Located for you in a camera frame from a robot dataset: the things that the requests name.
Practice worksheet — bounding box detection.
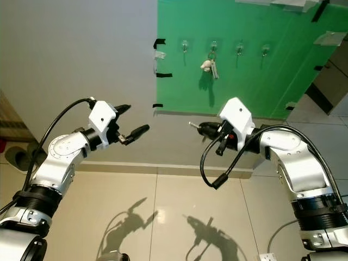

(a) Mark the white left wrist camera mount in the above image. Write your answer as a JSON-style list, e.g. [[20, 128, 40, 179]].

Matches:
[[89, 101, 119, 134]]

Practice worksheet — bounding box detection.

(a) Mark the light wooden cabinet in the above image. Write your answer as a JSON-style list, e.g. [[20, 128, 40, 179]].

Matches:
[[0, 90, 23, 143]]

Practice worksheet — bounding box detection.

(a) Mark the grey floor cable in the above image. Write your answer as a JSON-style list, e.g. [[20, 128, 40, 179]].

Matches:
[[269, 219, 300, 255]]

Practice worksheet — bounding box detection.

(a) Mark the brown door with black strip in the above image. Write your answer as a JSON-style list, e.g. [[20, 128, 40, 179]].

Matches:
[[304, 41, 348, 116]]

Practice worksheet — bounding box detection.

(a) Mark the green board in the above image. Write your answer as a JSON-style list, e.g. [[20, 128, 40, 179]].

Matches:
[[153, 0, 348, 121]]

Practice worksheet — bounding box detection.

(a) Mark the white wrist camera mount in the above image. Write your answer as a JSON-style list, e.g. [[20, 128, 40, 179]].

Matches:
[[219, 97, 255, 136], [89, 101, 119, 134]]

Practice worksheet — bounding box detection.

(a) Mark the long black tape strip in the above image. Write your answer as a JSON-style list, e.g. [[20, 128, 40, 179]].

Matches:
[[311, 0, 331, 23]]

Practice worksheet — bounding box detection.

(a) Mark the grey slipper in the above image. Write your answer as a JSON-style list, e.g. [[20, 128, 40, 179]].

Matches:
[[4, 146, 35, 174], [24, 142, 41, 165]]

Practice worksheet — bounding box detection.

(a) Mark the white paper sheet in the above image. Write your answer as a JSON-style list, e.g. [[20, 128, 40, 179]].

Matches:
[[235, 0, 324, 13]]

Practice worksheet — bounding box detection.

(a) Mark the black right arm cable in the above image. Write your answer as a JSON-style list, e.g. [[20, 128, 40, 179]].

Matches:
[[200, 125, 314, 190]]

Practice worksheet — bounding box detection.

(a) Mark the key bunch with white charm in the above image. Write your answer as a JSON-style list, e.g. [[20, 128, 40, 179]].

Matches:
[[200, 52, 220, 80]]

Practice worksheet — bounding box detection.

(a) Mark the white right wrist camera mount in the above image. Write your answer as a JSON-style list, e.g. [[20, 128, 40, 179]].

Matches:
[[219, 97, 255, 136]]

